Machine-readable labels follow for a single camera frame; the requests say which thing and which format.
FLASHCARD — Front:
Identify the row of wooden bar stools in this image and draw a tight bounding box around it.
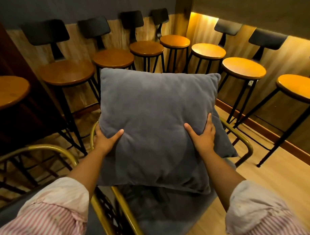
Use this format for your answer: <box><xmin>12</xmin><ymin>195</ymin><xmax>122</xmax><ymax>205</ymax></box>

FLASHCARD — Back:
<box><xmin>0</xmin><ymin>3</ymin><xmax>310</xmax><ymax>201</ymax></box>

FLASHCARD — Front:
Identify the wooden corner post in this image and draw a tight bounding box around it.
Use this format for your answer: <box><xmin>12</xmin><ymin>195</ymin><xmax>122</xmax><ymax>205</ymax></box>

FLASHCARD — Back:
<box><xmin>174</xmin><ymin>0</ymin><xmax>197</xmax><ymax>38</ymax></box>

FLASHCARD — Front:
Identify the person's right forearm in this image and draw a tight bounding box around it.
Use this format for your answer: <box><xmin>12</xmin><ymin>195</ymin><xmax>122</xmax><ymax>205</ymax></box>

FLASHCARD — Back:
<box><xmin>197</xmin><ymin>149</ymin><xmax>248</xmax><ymax>213</ymax></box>

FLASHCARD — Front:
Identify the grey square cushion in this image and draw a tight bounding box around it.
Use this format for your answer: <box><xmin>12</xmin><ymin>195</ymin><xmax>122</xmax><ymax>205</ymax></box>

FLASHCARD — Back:
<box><xmin>93</xmin><ymin>63</ymin><xmax>240</xmax><ymax>199</ymax></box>

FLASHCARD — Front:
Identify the person's right hand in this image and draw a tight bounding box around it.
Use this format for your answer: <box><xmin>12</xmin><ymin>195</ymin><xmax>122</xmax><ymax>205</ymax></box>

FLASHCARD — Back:
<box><xmin>183</xmin><ymin>113</ymin><xmax>218</xmax><ymax>158</ymax></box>

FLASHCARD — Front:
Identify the pink striped shirt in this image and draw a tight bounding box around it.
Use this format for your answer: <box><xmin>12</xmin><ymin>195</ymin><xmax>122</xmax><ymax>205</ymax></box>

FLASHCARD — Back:
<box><xmin>0</xmin><ymin>168</ymin><xmax>310</xmax><ymax>235</ymax></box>

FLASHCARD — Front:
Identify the person's left forearm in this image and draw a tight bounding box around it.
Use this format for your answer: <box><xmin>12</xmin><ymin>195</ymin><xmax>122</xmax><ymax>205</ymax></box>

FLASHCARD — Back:
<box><xmin>65</xmin><ymin>147</ymin><xmax>109</xmax><ymax>198</ymax></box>

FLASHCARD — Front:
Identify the person's left hand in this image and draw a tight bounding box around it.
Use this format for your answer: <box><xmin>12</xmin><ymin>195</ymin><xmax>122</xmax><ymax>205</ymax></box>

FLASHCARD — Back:
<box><xmin>93</xmin><ymin>124</ymin><xmax>126</xmax><ymax>157</ymax></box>

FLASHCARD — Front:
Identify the gold frame grey cushioned chair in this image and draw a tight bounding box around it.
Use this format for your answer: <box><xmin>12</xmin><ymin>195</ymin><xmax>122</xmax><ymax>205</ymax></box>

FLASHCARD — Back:
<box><xmin>0</xmin><ymin>142</ymin><xmax>116</xmax><ymax>235</ymax></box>
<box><xmin>89</xmin><ymin>115</ymin><xmax>257</xmax><ymax>235</ymax></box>

